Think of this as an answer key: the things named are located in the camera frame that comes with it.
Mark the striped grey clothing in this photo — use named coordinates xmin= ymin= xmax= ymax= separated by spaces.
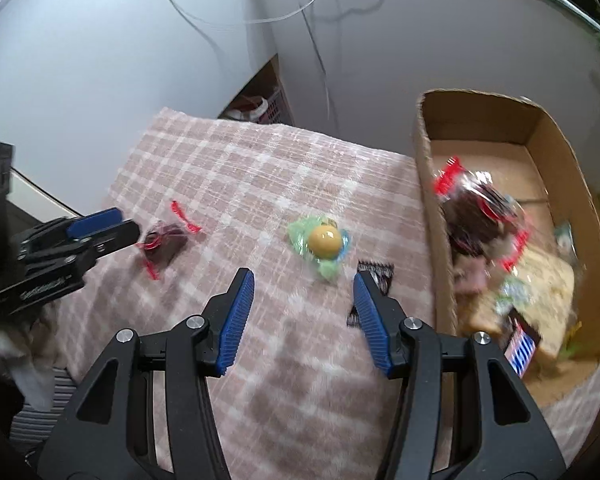
xmin=10 ymin=365 xmax=81 ymax=453

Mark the chocolate cake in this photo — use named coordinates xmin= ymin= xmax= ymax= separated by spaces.
xmin=136 ymin=201 xmax=203 ymax=281
xmin=432 ymin=156 xmax=531 ymax=273

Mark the yellow candy packet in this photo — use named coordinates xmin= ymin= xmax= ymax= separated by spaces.
xmin=560 ymin=320 xmax=586 ymax=357

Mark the cardboard box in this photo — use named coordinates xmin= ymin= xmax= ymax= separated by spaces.
xmin=412 ymin=89 xmax=600 ymax=408

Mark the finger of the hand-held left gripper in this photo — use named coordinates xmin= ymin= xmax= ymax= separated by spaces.
xmin=19 ymin=219 xmax=142 ymax=287
xmin=10 ymin=207 xmax=126 ymax=257

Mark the person's left forearm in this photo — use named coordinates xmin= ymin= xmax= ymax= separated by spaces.
xmin=0 ymin=305 xmax=61 ymax=411

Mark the pink plaid cloth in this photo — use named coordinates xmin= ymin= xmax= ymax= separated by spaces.
xmin=55 ymin=106 xmax=600 ymax=480

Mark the green-wrapped candy with yellow ball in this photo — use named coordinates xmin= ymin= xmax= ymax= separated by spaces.
xmin=286 ymin=215 xmax=353 ymax=283

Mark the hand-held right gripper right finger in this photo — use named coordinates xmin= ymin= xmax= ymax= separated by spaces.
xmin=352 ymin=271 xmax=568 ymax=480

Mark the pale plastic basket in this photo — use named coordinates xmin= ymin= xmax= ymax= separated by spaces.
xmin=255 ymin=87 xmax=287 ymax=125

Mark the dark hanging cable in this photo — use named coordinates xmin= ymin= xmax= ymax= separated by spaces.
xmin=300 ymin=5 xmax=331 ymax=117

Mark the green candy packet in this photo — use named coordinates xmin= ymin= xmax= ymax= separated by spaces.
xmin=497 ymin=280 xmax=531 ymax=311

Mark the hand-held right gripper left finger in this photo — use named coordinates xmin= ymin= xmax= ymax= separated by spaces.
xmin=37 ymin=267 xmax=256 ymax=480

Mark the brown chocolate bar blue label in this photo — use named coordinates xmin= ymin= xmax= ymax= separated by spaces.
xmin=500 ymin=307 xmax=543 ymax=378

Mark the small black candy packet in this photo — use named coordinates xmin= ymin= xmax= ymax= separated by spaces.
xmin=346 ymin=259 xmax=396 ymax=330

